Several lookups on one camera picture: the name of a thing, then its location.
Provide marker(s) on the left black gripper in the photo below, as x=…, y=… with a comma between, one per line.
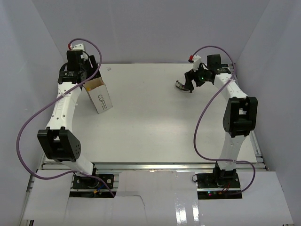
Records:
x=94, y=67

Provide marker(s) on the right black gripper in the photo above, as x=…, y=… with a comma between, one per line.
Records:
x=189, y=76

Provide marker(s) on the brown torn snack wrapper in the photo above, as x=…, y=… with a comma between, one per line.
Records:
x=182, y=86

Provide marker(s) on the white coffee paper bag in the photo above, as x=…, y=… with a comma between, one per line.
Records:
x=99, y=94

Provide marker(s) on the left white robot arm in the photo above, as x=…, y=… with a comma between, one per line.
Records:
x=57, y=139

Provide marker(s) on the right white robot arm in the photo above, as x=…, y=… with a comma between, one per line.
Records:
x=240, y=113

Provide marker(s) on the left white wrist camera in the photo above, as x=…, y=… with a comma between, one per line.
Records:
x=79, y=46

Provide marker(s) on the aluminium table frame rail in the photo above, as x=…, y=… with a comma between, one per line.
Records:
x=151, y=166

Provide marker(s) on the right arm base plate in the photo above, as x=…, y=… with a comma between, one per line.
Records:
x=209, y=189

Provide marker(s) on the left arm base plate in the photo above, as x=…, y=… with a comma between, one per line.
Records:
x=80, y=182

